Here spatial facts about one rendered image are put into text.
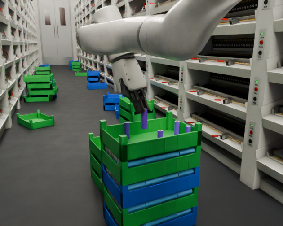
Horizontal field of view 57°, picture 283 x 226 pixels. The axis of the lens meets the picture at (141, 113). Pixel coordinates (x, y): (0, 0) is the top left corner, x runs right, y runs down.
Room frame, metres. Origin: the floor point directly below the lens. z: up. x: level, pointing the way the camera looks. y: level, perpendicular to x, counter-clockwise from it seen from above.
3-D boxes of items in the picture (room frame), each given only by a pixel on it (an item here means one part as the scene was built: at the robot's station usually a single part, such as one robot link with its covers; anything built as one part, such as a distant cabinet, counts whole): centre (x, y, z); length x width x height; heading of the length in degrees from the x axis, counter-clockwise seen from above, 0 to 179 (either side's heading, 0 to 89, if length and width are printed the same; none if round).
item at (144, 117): (0.79, -0.01, 0.44); 0.02 x 0.02 x 0.06
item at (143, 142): (0.87, -0.03, 0.36); 0.30 x 0.20 x 0.08; 117
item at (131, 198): (0.87, -0.03, 0.20); 0.30 x 0.20 x 0.08; 117
